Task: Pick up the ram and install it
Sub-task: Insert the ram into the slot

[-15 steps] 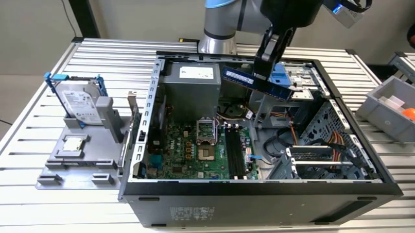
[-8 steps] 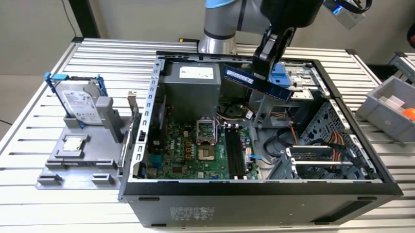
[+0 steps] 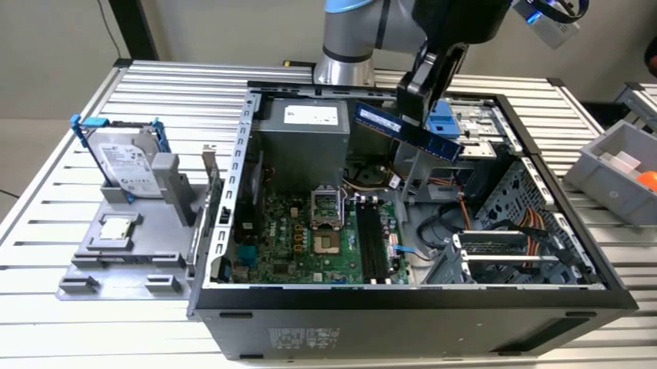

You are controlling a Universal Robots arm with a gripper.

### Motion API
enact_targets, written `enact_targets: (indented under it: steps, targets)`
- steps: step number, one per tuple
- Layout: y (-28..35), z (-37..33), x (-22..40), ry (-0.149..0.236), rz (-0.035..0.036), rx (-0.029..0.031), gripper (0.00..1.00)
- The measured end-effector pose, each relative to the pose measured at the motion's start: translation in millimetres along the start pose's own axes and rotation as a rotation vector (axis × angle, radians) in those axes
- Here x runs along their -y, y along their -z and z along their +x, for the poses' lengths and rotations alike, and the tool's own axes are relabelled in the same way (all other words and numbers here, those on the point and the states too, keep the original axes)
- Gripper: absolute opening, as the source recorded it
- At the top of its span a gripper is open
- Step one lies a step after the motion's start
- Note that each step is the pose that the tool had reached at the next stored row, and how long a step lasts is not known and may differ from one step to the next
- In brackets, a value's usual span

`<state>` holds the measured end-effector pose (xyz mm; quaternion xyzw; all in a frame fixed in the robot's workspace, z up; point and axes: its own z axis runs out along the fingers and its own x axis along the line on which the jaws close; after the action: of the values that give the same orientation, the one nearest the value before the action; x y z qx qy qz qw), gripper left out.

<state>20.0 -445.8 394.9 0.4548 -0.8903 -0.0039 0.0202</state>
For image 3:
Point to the blue plastic drive latch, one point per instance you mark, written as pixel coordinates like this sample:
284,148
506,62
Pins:
443,123

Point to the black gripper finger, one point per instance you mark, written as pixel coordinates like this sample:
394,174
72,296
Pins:
440,77

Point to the grey plastic bin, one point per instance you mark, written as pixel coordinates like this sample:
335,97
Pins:
610,192

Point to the dark blue RAM stick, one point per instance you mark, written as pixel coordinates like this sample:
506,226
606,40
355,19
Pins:
128,256
379,118

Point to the orange ball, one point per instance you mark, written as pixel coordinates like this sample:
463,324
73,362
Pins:
647,180

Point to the grey metal drive cage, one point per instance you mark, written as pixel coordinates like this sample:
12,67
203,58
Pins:
415,169

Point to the green motherboard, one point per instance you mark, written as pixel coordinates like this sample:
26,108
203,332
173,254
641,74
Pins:
276,246

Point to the CPU socket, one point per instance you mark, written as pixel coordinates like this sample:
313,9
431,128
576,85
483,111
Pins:
327,244

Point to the black RAM slot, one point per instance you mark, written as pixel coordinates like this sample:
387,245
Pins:
367,238
377,238

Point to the silver disk bay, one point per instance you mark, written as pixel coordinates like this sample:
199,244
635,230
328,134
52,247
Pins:
492,234

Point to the graphics card with metal bracket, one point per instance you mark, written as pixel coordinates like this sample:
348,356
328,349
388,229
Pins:
212,184

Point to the silver CPU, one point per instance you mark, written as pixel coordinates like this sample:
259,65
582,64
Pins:
116,227

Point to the blue expansion slot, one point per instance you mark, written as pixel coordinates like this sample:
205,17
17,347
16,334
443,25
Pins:
247,255

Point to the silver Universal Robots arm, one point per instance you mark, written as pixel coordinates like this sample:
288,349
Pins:
348,34

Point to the grey power supply unit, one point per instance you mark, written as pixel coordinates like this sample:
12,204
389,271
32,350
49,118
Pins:
303,153

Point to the black cooler fan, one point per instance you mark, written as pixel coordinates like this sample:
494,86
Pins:
369,176

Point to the black open PC case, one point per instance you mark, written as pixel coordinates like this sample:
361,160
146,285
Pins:
410,330

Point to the yellow black plug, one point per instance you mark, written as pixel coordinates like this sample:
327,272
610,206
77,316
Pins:
289,63

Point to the silver camera with black bracket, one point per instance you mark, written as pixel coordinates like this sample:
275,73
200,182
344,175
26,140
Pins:
556,32

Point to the blue disk carrier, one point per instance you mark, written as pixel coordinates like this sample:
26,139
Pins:
94,122

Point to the grey parts rack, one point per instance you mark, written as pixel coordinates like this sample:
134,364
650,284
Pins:
153,238

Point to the white block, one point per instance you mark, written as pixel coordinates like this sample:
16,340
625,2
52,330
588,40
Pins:
623,161

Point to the silver hard disk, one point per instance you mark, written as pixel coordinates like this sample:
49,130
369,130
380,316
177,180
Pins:
125,165

